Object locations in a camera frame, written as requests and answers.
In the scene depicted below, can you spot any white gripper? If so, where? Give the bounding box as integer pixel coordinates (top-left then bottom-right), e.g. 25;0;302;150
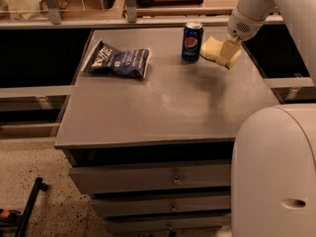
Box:
215;7;264;69

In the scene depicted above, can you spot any yellow sponge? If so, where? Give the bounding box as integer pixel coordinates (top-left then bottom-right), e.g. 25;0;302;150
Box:
199;37;222;62

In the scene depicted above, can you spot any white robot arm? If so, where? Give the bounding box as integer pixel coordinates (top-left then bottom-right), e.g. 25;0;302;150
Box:
228;0;316;237

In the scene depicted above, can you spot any blue pepsi can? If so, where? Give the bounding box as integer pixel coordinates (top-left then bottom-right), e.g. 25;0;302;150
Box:
182;22;203;62

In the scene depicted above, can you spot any dark blue chip bag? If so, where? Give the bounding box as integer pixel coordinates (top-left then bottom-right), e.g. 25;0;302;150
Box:
83;39;150;79

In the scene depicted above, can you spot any top grey drawer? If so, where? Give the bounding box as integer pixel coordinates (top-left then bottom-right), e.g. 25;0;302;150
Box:
69;160;230;194

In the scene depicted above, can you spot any grey drawer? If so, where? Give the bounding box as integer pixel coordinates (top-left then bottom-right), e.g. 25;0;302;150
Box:
105;213;231;233
91;195;230;217
69;160;230;194

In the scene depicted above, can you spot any grey drawer cabinet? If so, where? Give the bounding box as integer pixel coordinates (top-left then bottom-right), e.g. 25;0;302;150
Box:
55;28;277;222

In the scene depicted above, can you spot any middle grey drawer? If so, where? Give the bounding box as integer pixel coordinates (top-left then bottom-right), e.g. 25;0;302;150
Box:
91;195;230;217

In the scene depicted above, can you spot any bottom grey drawer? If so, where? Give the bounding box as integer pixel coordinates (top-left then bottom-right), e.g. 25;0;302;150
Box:
105;213;231;233

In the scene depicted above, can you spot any black stand leg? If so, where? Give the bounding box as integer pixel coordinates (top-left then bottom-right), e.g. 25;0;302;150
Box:
15;177;48;237

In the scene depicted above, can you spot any metal railing frame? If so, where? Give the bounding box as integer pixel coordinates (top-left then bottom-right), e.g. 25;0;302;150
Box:
1;0;238;28

